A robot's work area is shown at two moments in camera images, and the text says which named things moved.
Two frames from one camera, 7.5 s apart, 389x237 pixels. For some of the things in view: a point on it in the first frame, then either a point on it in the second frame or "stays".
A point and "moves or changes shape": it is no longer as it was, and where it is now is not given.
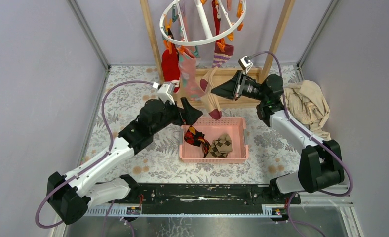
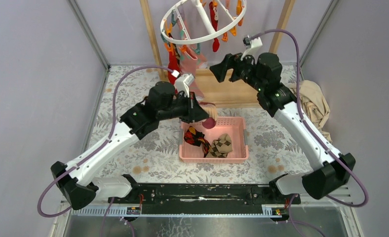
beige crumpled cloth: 306,105 stays
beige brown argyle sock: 220,147 stays
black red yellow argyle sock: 195,138 stays
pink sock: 188,68 moves or changes shape
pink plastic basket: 208,140 stays
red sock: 217,16 → 215,44
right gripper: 232,89 → 231,61
